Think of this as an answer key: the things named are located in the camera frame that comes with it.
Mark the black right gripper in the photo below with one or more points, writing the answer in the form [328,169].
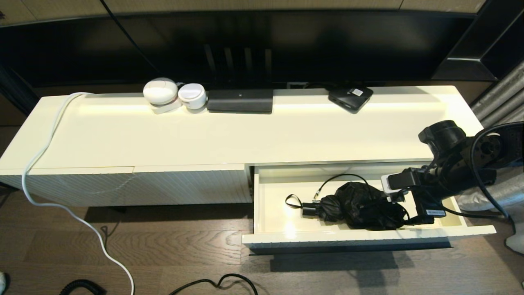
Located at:
[428,200]

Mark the black umbrella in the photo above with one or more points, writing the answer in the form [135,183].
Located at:
[360,205]

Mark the white fluted drawer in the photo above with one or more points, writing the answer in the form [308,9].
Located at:
[278,221]

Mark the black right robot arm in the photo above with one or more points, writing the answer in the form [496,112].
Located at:
[462,164]

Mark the white tv cabinet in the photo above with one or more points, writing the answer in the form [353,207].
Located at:
[163,139]

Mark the grey curtain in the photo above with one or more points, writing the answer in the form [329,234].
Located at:
[499,188]

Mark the white rounded floor object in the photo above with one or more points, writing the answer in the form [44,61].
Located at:
[516,244]

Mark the small black set-top box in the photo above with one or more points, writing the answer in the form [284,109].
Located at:
[350,98]

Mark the black shelf unit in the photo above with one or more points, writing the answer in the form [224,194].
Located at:
[470,67]

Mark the black television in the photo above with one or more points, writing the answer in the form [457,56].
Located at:
[327,41]

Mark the black router with antennas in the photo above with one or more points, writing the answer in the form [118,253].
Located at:
[239,101]

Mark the small white round device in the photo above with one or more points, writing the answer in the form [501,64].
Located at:
[192,96]

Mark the white egg-shaped device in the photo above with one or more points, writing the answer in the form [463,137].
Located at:
[160,91]

